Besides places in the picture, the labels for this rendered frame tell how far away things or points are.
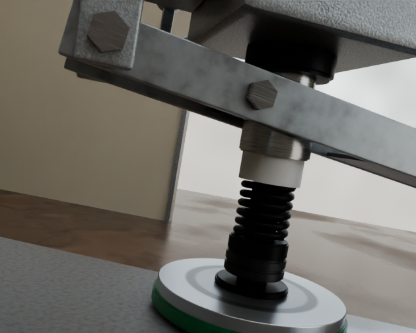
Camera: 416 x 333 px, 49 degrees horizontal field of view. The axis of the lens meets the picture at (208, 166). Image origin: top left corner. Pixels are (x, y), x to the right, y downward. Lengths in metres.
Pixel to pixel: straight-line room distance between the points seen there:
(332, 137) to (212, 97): 0.13
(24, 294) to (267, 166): 0.28
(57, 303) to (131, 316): 0.08
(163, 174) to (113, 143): 0.72
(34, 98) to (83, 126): 0.72
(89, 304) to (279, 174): 0.24
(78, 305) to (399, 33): 0.41
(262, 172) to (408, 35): 0.19
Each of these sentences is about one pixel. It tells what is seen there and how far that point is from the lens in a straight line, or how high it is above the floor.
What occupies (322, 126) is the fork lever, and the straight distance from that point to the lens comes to 0.47.
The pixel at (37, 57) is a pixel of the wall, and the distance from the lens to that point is 6.10.
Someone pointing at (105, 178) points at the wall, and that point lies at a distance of 5.64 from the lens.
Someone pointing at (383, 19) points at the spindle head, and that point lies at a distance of 0.46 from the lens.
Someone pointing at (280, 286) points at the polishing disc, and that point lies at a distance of 0.53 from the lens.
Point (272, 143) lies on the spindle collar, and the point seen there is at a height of 1.02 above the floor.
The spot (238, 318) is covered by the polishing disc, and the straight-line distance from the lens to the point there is 0.44.
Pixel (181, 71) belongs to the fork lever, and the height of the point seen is 1.07.
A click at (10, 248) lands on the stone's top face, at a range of 0.68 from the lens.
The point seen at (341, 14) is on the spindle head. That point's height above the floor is 1.14.
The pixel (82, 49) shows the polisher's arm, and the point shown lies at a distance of 0.39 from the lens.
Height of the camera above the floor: 1.01
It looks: 3 degrees down
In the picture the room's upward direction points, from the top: 10 degrees clockwise
